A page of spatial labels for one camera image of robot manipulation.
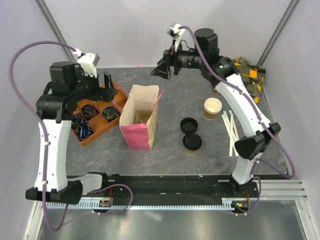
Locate black cup lid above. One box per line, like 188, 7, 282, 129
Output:
181, 132, 203, 151
180, 117, 198, 134

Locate white wrapped straw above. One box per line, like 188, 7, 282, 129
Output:
221, 111, 239, 157
228, 110, 240, 142

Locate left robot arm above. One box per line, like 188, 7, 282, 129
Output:
25, 61, 117, 205

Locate dark rolled tie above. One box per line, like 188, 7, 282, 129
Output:
71, 113, 84, 130

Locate orange compartment tray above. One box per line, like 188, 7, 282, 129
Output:
71, 84, 128, 147

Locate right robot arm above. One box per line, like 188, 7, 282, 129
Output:
151, 23, 281, 197

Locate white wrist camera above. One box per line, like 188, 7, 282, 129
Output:
167, 22, 185, 52
72, 48, 100, 78

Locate brown rolled tie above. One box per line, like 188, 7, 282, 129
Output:
81, 104, 99, 120

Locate stacked brown paper cups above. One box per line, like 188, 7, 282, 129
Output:
203, 97, 222, 120

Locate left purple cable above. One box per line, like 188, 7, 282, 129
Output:
8, 41, 135, 233

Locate purple cable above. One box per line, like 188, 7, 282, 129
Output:
179, 25, 297, 218
8, 41, 135, 233

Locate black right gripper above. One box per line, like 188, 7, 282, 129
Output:
150, 39, 205, 81

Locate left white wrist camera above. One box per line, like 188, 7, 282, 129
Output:
72, 48, 100, 78

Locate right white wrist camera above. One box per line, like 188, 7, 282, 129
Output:
167, 22, 185, 52

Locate camouflage folded cloth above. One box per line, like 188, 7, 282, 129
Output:
211, 57, 266, 104

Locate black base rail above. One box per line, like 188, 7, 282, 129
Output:
88, 174, 259, 205

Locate brown pulp cup carrier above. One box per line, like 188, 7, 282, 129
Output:
133, 109, 153, 124

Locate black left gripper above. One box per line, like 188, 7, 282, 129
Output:
70, 67, 118, 103

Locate brown paper cup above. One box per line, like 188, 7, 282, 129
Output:
181, 132, 203, 155

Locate blue striped rolled tie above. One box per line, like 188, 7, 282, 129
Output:
76, 121, 94, 141

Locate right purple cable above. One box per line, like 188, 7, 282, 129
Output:
179, 25, 297, 218

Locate pink and cream paper bag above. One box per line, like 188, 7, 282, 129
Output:
115, 84, 164, 151

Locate white slotted cable duct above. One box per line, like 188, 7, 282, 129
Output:
46, 197, 261, 210

